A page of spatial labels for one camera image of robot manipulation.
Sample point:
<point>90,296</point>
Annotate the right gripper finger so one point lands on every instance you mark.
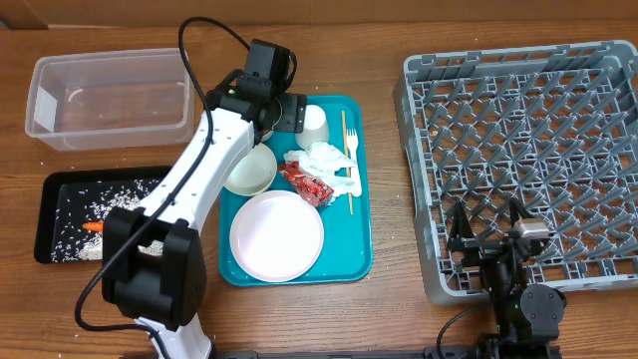
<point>520,219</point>
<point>461,234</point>

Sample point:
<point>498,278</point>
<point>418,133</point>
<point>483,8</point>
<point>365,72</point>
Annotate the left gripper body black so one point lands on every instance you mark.
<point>292,111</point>

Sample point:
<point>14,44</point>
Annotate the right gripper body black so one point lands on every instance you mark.
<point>499,274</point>

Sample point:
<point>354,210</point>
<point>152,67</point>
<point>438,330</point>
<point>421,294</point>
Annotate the white napkin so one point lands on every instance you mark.
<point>322,161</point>

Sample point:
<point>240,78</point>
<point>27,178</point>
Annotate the white bowl with rice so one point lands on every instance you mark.
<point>254,174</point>

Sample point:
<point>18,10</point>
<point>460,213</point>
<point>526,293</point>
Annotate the red snack wrapper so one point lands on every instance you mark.
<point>310,188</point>

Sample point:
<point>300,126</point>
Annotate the orange carrot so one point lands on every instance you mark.
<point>94,226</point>

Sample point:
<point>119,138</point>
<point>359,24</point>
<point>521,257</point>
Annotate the white bowl with peanuts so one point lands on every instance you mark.
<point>266,136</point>

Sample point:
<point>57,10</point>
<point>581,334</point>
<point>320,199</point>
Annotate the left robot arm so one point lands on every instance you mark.
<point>152,256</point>

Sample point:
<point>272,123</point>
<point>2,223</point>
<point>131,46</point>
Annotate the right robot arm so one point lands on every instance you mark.
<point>527,316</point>

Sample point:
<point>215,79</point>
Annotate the grey dishwasher rack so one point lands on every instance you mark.
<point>553,126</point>

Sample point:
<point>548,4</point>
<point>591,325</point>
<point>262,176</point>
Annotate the black waste tray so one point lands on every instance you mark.
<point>50,193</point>

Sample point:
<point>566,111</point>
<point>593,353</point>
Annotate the white upturned cup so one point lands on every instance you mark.
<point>315,127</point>

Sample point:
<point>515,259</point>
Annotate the teal serving tray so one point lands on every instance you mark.
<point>347,253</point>

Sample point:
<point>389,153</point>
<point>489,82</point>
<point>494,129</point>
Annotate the white round plate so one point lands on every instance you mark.
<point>276,236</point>

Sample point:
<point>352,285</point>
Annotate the clear plastic bin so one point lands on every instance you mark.
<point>110,100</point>

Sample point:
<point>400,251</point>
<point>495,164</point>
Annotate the spilled rice pile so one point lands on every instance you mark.
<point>82,202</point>

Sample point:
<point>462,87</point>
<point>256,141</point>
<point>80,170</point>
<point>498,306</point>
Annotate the cardboard backdrop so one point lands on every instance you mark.
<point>42,14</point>

